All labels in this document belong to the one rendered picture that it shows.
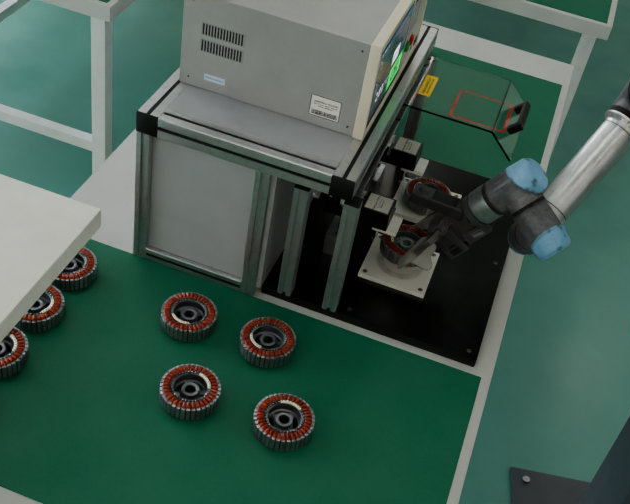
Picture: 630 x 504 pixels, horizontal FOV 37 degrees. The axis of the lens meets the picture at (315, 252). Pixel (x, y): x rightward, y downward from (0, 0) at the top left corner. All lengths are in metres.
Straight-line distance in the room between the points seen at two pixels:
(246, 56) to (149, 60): 2.35
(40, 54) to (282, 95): 2.44
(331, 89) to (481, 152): 0.85
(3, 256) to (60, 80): 2.66
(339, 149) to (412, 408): 0.52
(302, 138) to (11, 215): 0.61
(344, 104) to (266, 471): 0.69
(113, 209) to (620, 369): 1.78
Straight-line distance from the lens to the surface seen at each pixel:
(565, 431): 2.96
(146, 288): 1.97
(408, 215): 2.21
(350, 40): 1.73
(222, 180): 1.84
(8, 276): 1.34
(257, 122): 1.82
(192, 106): 1.85
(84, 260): 1.98
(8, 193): 1.48
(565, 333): 3.25
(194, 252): 1.98
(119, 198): 2.19
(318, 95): 1.81
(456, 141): 2.57
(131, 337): 1.87
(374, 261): 2.06
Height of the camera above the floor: 2.13
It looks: 41 degrees down
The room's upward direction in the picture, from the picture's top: 11 degrees clockwise
